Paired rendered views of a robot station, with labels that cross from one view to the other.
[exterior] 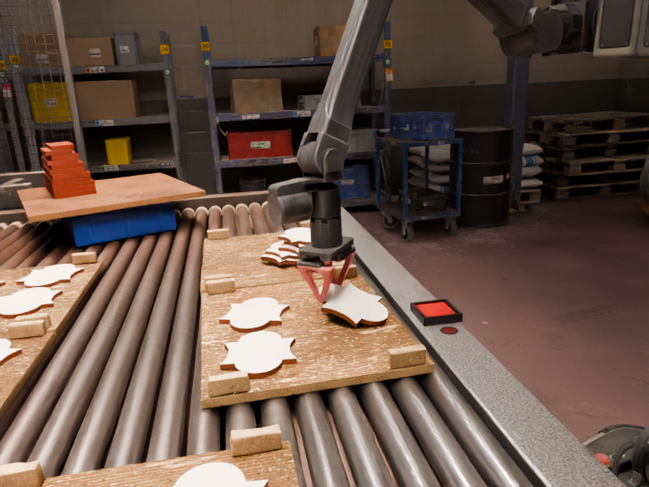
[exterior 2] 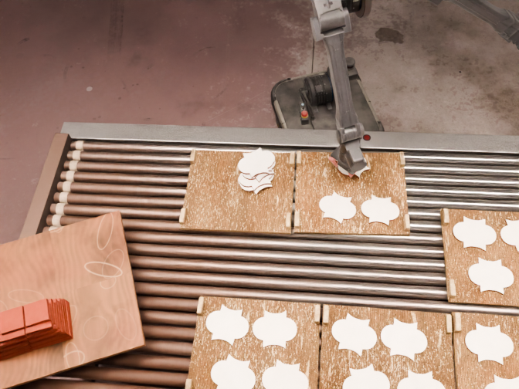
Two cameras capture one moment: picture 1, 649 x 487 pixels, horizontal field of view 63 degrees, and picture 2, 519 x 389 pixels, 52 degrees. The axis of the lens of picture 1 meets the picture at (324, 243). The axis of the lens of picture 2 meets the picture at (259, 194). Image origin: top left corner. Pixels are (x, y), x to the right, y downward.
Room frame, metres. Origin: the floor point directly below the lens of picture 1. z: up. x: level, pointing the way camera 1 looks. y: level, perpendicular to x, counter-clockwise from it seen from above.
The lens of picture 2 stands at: (0.82, 1.08, 2.69)
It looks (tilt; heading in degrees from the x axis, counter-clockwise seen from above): 60 degrees down; 292
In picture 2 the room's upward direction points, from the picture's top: 8 degrees counter-clockwise
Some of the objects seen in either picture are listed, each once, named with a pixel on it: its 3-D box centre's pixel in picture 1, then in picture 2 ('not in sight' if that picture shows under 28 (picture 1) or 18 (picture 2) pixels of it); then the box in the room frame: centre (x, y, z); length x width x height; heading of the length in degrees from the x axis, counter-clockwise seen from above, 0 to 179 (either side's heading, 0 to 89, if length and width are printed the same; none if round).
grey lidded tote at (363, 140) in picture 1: (350, 139); not in sight; (5.73, -0.33, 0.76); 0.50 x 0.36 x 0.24; 106
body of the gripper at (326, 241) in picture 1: (325, 234); (347, 153); (0.91, 0.00, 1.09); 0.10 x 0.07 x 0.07; 152
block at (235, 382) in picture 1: (228, 384); (407, 222); (0.66, 0.14, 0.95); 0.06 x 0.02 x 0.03; 102
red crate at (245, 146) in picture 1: (259, 143); not in sight; (5.59, 0.64, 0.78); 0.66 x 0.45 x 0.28; 100
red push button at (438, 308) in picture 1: (435, 312); not in sight; (0.92, -0.21, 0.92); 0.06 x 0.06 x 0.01; 10
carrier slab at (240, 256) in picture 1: (271, 257); (239, 190); (1.29, 0.14, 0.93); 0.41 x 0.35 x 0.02; 10
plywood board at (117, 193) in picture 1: (107, 192); (58, 295); (1.74, 0.72, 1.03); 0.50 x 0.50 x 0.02; 32
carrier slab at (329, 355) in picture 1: (299, 326); (350, 191); (0.88, 0.05, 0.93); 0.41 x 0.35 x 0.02; 12
